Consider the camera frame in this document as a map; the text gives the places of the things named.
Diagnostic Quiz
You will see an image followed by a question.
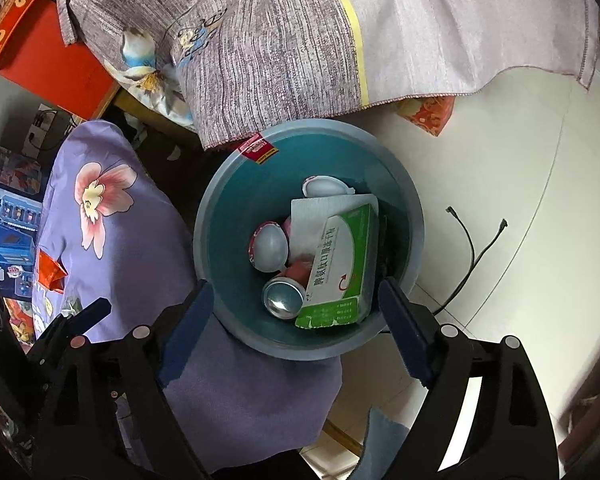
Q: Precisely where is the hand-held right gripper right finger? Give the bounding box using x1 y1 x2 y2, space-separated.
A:
377 277 561 480

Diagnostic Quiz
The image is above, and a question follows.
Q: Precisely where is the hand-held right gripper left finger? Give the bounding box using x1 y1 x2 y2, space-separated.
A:
30 280 217 480

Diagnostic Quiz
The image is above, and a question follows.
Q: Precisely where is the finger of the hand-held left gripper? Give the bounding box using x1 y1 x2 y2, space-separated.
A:
26 297 113 386

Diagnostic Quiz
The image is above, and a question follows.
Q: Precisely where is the red snack packet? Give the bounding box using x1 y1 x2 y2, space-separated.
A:
36 249 69 294

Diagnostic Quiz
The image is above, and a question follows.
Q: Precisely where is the green white medicine box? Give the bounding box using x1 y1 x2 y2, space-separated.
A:
294 204 382 331

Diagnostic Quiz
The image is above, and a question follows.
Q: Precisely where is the red soda can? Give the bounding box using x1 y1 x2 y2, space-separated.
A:
261 260 314 321

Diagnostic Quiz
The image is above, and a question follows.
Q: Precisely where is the white plastic lid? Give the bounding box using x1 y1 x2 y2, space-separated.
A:
301 175 357 199

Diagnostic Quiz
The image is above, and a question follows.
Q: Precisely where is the teal round bin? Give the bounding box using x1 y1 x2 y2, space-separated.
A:
193 119 426 361

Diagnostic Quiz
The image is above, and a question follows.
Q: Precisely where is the orange cartoon print box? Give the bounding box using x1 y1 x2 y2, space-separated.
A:
0 297 51 357

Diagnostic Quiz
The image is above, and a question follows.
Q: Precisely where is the purple floral bed sheet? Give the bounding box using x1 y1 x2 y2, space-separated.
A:
30 120 344 480

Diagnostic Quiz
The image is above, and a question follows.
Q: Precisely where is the blue grey cloth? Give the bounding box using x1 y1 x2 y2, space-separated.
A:
361 406 412 480

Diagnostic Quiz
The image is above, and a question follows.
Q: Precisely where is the blue toy box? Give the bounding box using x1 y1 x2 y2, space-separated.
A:
0 135 47 302

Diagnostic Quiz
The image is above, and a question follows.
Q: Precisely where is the white power strip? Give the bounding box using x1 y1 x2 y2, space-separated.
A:
21 104 77 157

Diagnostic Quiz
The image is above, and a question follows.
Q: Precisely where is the red patterned packet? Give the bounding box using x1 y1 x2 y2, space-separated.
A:
396 95 457 138

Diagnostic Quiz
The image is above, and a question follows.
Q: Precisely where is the red gift bag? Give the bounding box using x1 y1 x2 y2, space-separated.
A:
0 0 122 122

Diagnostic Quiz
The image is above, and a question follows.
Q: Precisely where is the grey floral blanket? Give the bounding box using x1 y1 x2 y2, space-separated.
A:
55 0 600 152

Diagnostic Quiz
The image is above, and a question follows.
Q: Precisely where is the black forked cable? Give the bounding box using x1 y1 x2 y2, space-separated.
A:
429 205 511 317

